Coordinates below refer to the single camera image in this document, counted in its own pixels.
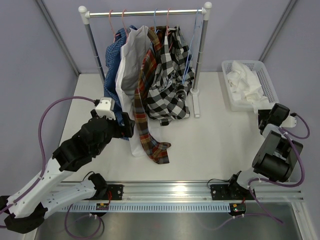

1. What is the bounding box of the white linen shirt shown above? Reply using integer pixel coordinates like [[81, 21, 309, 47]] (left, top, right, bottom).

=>
[[226, 60, 270, 107]]

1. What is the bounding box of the black white checked shirt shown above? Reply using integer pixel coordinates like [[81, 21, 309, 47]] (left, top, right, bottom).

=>
[[147, 25, 195, 126]]

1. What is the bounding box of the pink hanger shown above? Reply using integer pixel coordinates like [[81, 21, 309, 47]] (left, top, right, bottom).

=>
[[163, 8, 177, 57], [108, 9, 122, 44], [121, 8, 131, 45]]

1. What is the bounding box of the blue plastic hanger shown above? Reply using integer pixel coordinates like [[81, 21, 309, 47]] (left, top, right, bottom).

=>
[[182, 8, 200, 84]]

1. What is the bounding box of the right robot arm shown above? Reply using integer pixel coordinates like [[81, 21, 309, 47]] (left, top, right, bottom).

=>
[[225, 103, 305, 200]]

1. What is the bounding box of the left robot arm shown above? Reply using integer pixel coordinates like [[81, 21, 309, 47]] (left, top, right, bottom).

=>
[[0, 110, 135, 234]]

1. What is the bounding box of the red brown plaid shirt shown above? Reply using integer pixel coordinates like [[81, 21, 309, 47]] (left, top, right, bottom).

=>
[[133, 26, 171, 165]]

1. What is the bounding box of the blue checked shirt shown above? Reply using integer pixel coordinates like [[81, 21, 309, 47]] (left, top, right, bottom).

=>
[[103, 28, 127, 126]]

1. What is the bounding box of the white hanging shirt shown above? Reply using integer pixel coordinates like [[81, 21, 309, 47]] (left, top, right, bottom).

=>
[[114, 24, 162, 158]]

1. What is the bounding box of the blue hanger on rack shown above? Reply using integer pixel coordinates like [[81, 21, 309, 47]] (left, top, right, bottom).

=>
[[153, 8, 161, 34]]

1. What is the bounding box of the white plastic basket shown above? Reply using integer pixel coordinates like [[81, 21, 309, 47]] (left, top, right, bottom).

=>
[[221, 60, 279, 113]]

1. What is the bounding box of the metal clothes rack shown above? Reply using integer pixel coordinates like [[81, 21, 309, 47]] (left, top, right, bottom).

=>
[[78, 2, 212, 118]]

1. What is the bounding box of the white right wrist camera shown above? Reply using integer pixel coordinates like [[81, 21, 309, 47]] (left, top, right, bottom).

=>
[[280, 115, 297, 128]]

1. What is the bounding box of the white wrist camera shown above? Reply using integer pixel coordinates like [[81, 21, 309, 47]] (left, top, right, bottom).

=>
[[280, 115, 297, 128], [95, 97, 116, 120]]

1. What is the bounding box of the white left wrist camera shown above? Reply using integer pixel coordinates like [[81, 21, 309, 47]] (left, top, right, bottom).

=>
[[95, 97, 116, 120]]

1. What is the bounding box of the aluminium mounting rail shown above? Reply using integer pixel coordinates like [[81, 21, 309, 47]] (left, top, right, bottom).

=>
[[47, 179, 305, 204]]

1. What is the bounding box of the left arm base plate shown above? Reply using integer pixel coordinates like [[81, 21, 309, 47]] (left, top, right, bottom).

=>
[[89, 183, 124, 201]]

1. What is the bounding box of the white slotted cable duct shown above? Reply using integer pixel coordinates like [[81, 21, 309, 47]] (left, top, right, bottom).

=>
[[60, 202, 231, 213]]

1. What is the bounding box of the purple floor cable left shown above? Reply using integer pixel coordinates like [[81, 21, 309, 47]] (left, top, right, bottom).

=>
[[63, 204, 106, 238]]

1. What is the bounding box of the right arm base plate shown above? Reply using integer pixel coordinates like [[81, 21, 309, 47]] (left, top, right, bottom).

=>
[[209, 183, 254, 201]]

